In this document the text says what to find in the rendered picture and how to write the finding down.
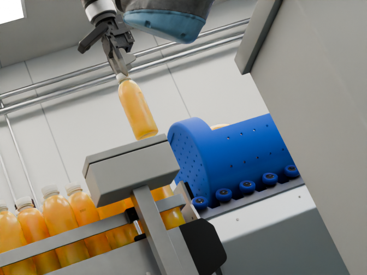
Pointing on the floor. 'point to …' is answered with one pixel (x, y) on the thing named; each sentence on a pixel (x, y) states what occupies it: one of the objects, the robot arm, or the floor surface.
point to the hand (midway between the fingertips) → (122, 76)
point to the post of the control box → (155, 231)
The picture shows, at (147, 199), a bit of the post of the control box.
